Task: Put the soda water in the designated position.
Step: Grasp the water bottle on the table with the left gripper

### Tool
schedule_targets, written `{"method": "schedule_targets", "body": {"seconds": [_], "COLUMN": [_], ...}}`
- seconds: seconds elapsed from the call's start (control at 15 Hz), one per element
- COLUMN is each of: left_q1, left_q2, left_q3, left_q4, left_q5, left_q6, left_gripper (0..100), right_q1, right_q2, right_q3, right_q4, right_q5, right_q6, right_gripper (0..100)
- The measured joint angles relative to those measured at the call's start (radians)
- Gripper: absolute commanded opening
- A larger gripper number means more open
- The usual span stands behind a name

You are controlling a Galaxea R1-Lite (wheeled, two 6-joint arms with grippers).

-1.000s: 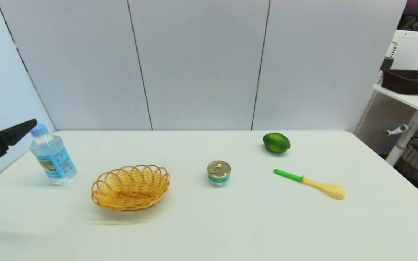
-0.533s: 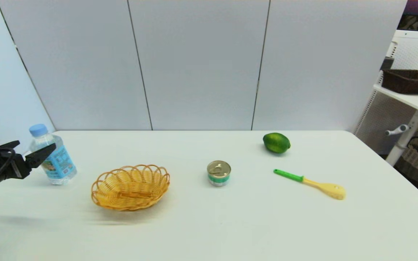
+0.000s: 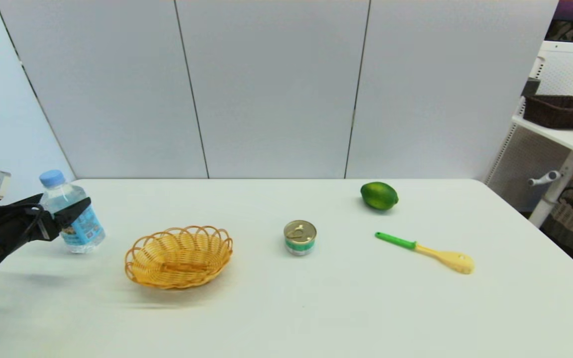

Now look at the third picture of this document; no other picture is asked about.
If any white crank handle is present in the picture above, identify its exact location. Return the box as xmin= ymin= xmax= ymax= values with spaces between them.
xmin=528 ymin=171 xmax=562 ymax=187

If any green lime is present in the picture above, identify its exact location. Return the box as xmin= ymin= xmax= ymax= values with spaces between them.
xmin=360 ymin=181 xmax=399 ymax=211

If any yellow spoon with green handle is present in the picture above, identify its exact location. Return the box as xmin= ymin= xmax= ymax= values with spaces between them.
xmin=375 ymin=232 xmax=475 ymax=275

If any white desk leg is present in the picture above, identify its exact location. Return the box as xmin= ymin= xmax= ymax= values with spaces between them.
xmin=529 ymin=152 xmax=573 ymax=228

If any dark brown wicker basket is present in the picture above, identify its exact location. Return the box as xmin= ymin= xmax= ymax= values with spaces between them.
xmin=523 ymin=95 xmax=573 ymax=130

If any small tin can green label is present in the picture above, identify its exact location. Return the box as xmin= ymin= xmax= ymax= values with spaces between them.
xmin=284 ymin=220 xmax=317 ymax=257

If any clear water bottle blue cap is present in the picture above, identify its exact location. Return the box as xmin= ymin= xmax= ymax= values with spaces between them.
xmin=39 ymin=170 xmax=106 ymax=255

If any white shelf unit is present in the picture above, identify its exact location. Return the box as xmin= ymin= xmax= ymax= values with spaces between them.
xmin=485 ymin=41 xmax=573 ymax=199

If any yellow wicker basket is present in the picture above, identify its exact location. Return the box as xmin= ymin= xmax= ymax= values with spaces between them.
xmin=125 ymin=225 xmax=234 ymax=290

